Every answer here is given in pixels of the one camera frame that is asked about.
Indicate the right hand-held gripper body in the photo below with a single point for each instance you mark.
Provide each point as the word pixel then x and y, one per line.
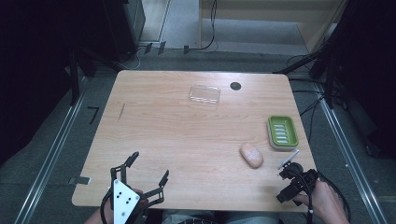
pixel 297 177

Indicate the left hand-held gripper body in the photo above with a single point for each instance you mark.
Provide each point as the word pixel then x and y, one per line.
pixel 124 199

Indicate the green soap dish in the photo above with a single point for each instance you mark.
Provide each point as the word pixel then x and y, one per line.
pixel 282 132

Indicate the pink soap bar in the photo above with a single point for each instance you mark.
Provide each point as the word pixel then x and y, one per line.
pixel 251 155

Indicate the person's left hand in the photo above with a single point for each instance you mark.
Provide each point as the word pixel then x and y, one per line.
pixel 143 200

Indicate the person's right hand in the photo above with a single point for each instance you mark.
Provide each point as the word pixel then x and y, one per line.
pixel 325 202

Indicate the black metal stand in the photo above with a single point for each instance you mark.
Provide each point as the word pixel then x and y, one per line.
pixel 74 77
pixel 330 68

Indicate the clear plastic lid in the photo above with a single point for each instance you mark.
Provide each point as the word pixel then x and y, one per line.
pixel 205 94

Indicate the black round table grommet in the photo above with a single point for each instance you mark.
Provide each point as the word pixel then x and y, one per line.
pixel 235 86

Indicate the black cabinet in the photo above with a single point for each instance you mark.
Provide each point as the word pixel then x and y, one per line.
pixel 124 26

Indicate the light wooden shelf unit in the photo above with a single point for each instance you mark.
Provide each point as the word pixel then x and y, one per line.
pixel 271 23

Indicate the metal floor rail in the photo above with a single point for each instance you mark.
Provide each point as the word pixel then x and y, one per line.
pixel 49 155
pixel 350 158

